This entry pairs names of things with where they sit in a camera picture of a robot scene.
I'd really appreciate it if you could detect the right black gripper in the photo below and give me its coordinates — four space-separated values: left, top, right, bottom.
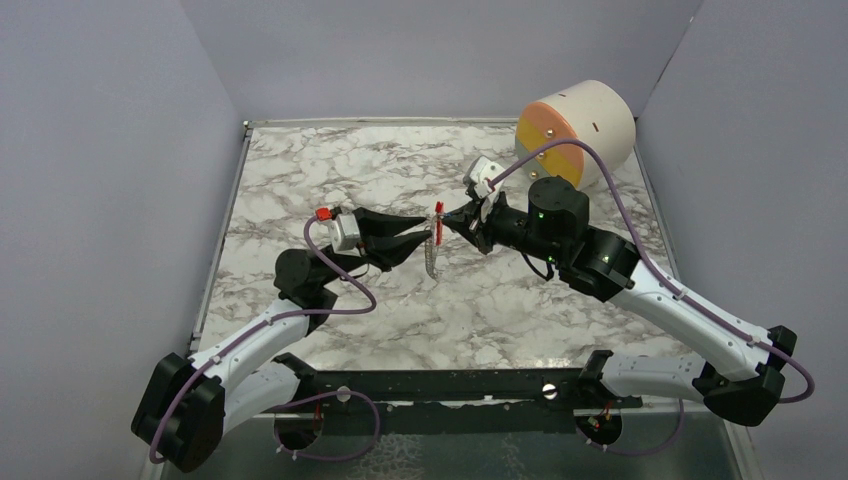
443 191 565 266

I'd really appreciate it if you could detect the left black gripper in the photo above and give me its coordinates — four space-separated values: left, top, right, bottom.
317 208 432 288

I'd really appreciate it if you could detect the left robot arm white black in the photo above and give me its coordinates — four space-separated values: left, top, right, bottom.
131 208 432 472

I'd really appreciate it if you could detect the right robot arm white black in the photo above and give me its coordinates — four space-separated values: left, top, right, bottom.
443 177 797 427

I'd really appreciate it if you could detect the round drawer box pastel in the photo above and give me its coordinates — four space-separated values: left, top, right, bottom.
515 80 636 189

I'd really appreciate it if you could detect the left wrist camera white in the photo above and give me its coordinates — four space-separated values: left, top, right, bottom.
315 207 362 253

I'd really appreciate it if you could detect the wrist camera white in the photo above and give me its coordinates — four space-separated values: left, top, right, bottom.
462 156 505 201
315 207 362 253

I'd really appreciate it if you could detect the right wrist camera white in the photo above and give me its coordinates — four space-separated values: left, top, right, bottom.
462 156 505 201

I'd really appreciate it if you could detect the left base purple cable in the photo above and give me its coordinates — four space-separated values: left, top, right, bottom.
272 390 382 463

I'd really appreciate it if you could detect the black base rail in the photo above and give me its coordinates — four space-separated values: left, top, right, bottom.
272 353 643 436

